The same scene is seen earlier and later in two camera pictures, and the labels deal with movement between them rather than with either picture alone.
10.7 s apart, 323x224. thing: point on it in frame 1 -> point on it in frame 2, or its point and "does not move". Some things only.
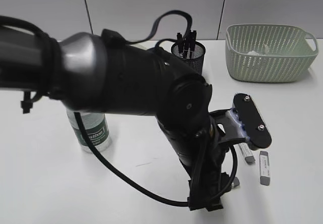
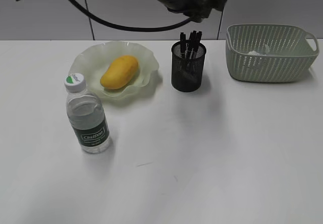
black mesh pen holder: x=192 y=52 does not move
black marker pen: x=187 y=45 -> x=193 y=42
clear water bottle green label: x=96 y=125 does not move
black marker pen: x=193 y=37 -> x=199 y=36
